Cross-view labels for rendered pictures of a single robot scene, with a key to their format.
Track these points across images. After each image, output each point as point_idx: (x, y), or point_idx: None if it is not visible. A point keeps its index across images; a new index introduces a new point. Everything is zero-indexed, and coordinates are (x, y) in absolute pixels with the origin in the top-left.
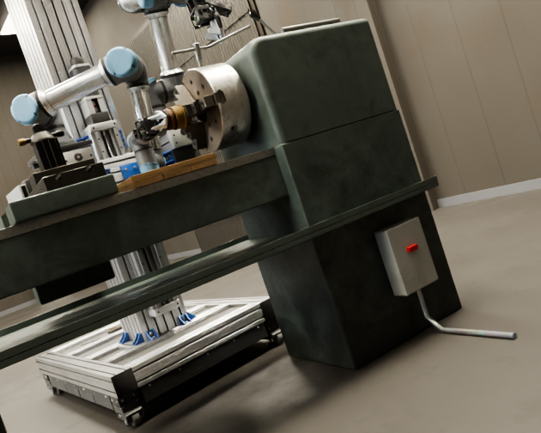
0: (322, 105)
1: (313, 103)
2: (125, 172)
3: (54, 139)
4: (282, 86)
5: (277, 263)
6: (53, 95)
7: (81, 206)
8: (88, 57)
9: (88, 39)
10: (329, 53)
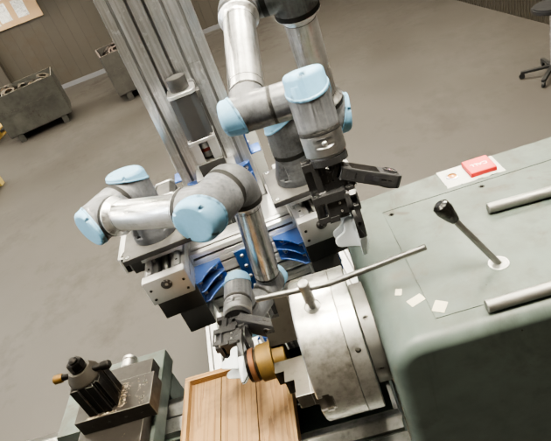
0: (529, 420)
1: (511, 421)
2: (241, 258)
3: (94, 388)
4: (450, 409)
5: None
6: (120, 224)
7: None
8: (198, 58)
9: (194, 27)
10: None
